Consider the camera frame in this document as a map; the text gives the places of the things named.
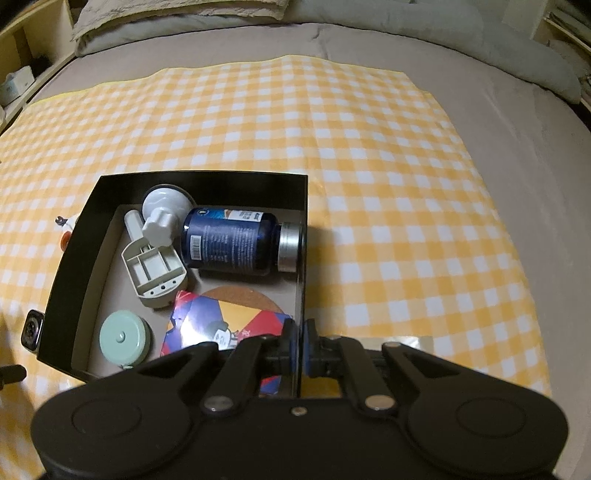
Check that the grey plastic bracket with handle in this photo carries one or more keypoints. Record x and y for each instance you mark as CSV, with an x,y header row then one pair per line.
x,y
156,273

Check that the small black square device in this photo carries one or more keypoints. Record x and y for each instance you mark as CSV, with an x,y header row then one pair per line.
x,y
31,332

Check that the wooden bedside shelf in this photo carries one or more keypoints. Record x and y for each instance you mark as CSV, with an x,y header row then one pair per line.
x,y
39,40

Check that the black cardboard box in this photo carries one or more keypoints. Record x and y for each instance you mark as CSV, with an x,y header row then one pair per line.
x,y
92,282

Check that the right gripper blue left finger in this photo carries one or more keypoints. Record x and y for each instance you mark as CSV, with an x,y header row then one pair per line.
x,y
282,351

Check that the round cork coaster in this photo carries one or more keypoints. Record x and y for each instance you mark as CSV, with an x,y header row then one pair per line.
x,y
244,297

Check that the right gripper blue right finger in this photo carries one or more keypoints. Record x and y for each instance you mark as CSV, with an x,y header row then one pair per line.
x,y
320,354

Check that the mint green round tape measure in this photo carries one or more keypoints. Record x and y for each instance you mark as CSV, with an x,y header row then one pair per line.
x,y
124,339

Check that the yellow white checkered cloth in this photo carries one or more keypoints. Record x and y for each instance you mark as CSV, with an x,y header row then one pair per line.
x,y
404,237

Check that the white plastic knob suction cup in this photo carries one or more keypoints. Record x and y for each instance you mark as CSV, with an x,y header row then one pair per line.
x,y
164,209

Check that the white orange scissors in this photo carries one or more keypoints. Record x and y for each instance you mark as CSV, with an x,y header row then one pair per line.
x,y
67,226

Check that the colourful cartoon card box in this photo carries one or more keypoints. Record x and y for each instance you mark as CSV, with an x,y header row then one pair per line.
x,y
217,322

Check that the blue supplement bottle silver cap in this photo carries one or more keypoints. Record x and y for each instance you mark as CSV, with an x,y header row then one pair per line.
x,y
243,242

